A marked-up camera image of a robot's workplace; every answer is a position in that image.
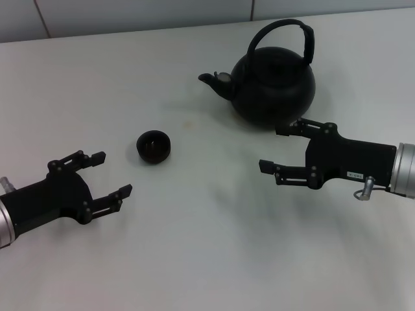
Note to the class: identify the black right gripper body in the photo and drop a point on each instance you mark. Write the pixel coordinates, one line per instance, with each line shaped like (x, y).
(350, 158)

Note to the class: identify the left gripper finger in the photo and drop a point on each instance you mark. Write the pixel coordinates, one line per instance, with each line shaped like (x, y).
(125, 191)
(98, 157)

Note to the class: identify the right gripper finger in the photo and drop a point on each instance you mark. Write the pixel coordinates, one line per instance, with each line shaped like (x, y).
(266, 166)
(308, 129)

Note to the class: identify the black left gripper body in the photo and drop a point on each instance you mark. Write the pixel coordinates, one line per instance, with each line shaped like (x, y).
(55, 201)

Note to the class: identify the small dark teacup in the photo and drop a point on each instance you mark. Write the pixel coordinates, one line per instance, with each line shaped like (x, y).
(152, 157)

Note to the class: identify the black cast iron teapot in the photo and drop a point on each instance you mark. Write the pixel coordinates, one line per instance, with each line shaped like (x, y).
(275, 94)

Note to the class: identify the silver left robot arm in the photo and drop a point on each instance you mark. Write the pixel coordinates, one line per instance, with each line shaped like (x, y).
(6, 223)

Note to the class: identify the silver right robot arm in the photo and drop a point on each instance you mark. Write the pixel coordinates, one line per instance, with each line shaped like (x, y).
(403, 168)

